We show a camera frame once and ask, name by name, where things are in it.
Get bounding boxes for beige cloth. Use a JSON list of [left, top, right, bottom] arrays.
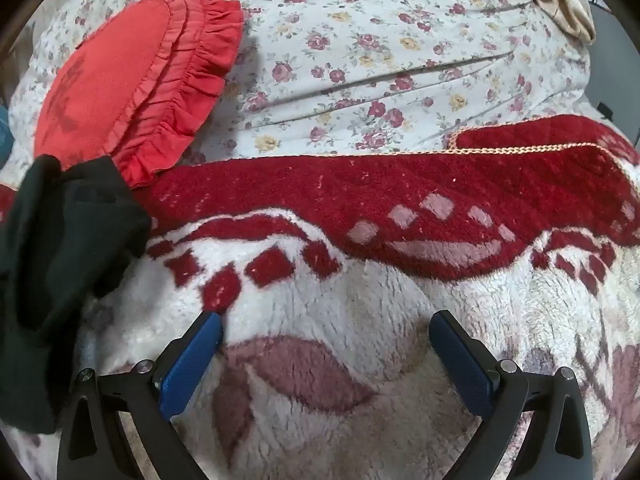
[[510, 0, 598, 43]]

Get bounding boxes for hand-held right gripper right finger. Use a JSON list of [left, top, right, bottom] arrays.
[[428, 310, 593, 480]]

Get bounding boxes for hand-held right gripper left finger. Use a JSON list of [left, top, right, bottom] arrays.
[[56, 310, 224, 480]]

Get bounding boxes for black pants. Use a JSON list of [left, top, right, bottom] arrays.
[[0, 154, 153, 435]]

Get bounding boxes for floral bed sheet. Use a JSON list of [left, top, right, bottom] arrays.
[[10, 0, 593, 171]]

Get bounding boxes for red and white fleece blanket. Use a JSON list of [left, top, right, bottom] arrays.
[[0, 114, 640, 480]]

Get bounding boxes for red ruffled round pillow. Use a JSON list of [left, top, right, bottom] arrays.
[[34, 0, 245, 190]]

